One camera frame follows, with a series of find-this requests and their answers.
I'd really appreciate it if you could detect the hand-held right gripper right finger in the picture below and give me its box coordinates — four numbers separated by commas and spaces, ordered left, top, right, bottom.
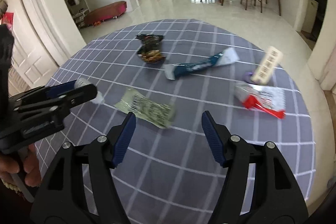
201, 110, 309, 224

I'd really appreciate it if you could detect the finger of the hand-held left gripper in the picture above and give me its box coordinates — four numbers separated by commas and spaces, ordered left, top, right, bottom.
9, 81, 80, 107
13, 84, 98, 132

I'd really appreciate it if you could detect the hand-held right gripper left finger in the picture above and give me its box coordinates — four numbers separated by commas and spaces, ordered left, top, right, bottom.
30, 112, 137, 224

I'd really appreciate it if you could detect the green barcode wrapper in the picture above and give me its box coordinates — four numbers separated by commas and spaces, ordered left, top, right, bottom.
114, 88, 176, 130

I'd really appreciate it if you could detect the person's left hand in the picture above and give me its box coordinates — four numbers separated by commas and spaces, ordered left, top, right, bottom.
0, 144, 42, 188

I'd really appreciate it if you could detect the grey checked tablecloth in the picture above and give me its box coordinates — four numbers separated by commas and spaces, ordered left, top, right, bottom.
34, 19, 316, 224

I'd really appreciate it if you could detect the white double door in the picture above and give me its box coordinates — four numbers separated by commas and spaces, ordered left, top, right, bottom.
8, 0, 61, 88

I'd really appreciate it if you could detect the red and white wrapper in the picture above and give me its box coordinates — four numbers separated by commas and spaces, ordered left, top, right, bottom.
234, 82, 287, 120

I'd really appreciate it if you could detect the teal and white wrapper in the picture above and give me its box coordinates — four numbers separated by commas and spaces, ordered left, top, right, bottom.
164, 47, 240, 81

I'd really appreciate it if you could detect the black snack packet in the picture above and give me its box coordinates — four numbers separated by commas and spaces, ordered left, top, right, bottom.
136, 33, 166, 67

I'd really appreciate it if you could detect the red padded bench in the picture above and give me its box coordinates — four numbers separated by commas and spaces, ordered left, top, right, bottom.
84, 1, 127, 28

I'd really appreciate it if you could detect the beige printed box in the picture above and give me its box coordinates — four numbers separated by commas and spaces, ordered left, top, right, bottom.
250, 46, 284, 86

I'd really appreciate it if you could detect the beaded bracelet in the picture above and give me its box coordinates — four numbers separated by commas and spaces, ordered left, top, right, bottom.
1, 178, 21, 192

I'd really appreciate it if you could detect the red paper wall decoration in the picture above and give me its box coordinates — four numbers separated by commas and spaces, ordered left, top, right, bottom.
1, 11, 14, 31

